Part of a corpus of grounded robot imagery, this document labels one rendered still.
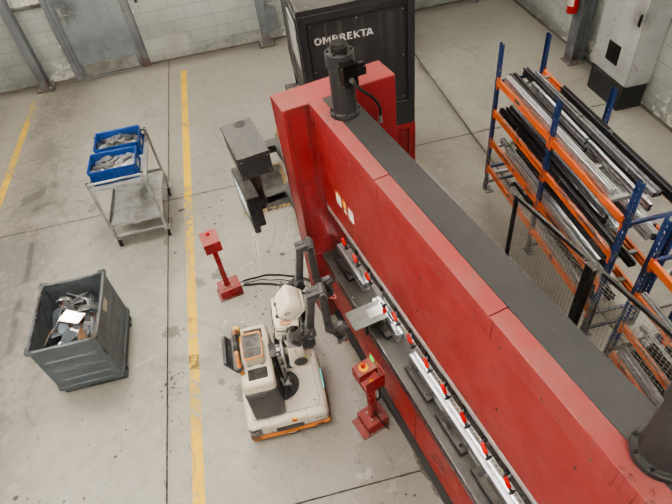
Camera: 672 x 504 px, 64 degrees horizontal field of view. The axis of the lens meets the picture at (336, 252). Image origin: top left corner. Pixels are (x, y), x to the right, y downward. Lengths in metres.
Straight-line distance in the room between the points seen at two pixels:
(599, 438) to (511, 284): 0.72
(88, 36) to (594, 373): 9.41
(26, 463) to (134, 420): 0.91
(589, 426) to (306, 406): 2.71
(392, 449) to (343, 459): 0.40
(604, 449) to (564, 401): 0.20
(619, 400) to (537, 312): 0.45
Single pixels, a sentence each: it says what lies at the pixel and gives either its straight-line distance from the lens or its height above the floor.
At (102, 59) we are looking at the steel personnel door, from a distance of 10.52.
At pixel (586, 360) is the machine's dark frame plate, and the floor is 2.30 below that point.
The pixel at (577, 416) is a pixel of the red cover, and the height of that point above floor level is 2.30.
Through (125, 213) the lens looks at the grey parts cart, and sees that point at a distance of 6.58.
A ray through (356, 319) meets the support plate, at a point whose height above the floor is 1.00.
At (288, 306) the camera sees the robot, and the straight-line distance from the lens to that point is 3.62.
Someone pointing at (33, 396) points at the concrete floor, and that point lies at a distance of 5.83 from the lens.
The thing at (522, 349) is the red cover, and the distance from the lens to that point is 2.28.
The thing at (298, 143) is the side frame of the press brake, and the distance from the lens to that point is 3.84.
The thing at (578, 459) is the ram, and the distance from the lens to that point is 2.37.
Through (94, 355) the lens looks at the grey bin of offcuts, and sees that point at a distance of 5.12.
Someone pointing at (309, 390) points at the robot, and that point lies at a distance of 4.51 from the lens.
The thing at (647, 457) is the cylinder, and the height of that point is 2.36.
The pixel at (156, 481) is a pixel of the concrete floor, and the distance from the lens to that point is 4.86.
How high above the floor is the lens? 4.17
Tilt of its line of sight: 46 degrees down
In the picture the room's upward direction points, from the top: 9 degrees counter-clockwise
